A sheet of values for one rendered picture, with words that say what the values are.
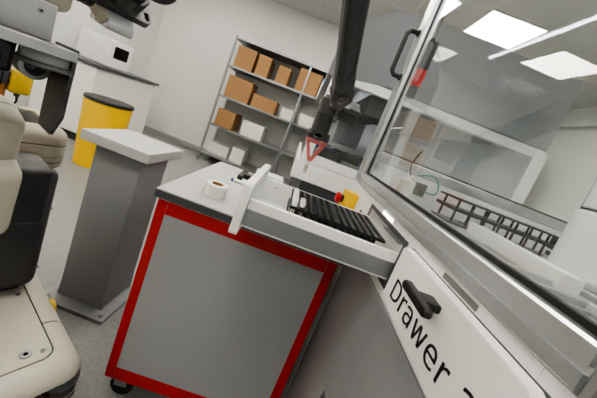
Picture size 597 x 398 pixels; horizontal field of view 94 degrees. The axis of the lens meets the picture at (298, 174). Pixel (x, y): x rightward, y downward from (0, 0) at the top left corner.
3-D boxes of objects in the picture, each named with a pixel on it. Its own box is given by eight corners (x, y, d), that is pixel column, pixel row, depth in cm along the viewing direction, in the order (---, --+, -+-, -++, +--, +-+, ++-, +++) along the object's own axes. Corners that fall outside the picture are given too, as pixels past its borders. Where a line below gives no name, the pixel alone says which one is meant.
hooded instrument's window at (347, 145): (298, 157, 149) (330, 75, 141) (301, 141, 325) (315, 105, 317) (490, 232, 153) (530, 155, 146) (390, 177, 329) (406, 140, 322)
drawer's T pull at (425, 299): (421, 319, 34) (425, 309, 34) (400, 285, 41) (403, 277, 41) (448, 329, 34) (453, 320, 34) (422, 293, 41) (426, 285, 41)
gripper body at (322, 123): (325, 139, 93) (333, 118, 92) (328, 141, 83) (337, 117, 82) (307, 132, 93) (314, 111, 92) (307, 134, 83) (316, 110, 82)
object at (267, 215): (240, 226, 56) (250, 199, 55) (259, 195, 81) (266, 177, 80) (421, 293, 57) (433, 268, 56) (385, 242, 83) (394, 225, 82)
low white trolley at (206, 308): (91, 399, 90) (156, 187, 78) (177, 290, 151) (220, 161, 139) (258, 455, 93) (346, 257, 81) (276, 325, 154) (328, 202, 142)
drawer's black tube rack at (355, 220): (279, 231, 60) (290, 204, 59) (284, 208, 77) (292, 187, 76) (373, 266, 61) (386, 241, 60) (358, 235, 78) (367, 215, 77)
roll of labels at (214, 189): (227, 196, 92) (231, 186, 92) (220, 202, 86) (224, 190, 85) (208, 188, 92) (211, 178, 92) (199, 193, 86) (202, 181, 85)
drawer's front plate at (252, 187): (226, 233, 54) (245, 181, 53) (253, 196, 83) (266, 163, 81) (235, 235, 54) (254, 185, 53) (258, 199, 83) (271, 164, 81)
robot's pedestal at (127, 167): (34, 298, 116) (76, 126, 104) (91, 265, 145) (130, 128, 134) (100, 325, 116) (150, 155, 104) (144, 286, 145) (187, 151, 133)
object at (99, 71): (19, 121, 308) (42, 10, 289) (99, 124, 422) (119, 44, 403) (78, 144, 308) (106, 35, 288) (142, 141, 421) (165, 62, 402)
